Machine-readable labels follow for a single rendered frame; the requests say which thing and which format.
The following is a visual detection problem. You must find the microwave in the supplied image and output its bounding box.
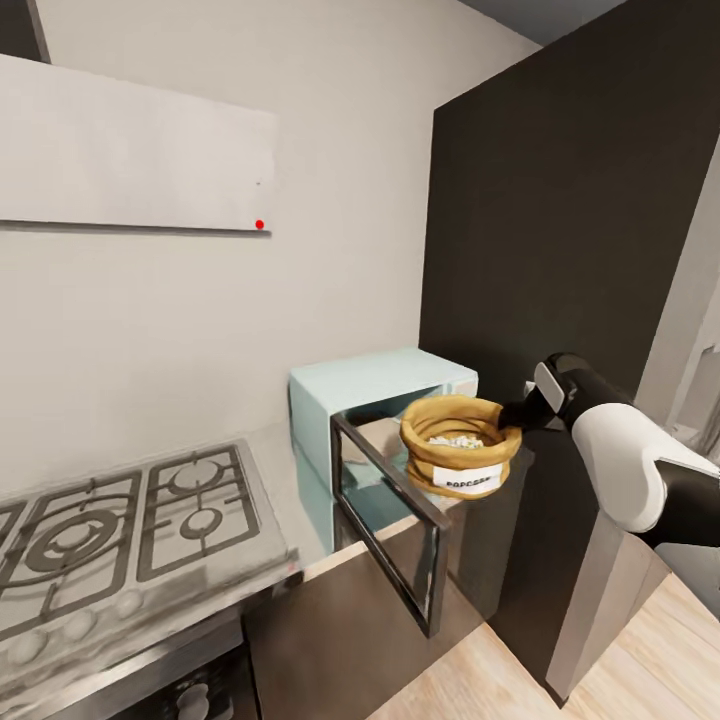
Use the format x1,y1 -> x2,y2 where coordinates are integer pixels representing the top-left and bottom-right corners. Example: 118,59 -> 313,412
289,348 -> 479,639

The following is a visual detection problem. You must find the popcorn bag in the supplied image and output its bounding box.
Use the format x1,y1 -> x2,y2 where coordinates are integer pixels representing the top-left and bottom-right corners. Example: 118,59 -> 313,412
399,393 -> 523,499

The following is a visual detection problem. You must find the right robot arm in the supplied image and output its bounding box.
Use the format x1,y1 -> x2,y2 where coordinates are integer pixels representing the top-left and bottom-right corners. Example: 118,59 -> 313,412
498,353 -> 720,620

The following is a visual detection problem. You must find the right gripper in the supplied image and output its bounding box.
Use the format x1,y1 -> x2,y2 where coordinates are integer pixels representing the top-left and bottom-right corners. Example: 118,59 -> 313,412
498,397 -> 564,433

